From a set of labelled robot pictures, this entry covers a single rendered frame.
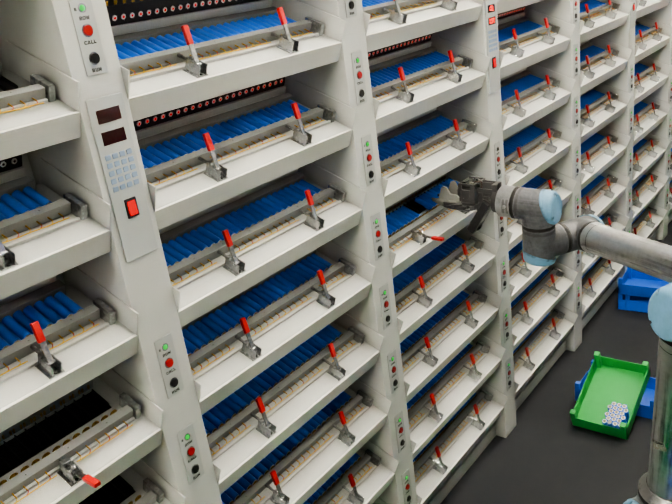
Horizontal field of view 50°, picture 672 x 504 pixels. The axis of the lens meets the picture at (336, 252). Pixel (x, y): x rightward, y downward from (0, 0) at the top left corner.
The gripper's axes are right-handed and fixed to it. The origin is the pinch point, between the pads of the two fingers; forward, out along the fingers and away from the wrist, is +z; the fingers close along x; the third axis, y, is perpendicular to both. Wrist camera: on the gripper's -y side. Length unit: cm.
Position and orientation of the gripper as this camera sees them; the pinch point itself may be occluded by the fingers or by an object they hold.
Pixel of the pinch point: (438, 199)
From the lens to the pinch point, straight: 222.6
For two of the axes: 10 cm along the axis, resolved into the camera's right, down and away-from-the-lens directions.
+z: -8.0, -1.6, 5.8
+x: -6.0, 3.7, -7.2
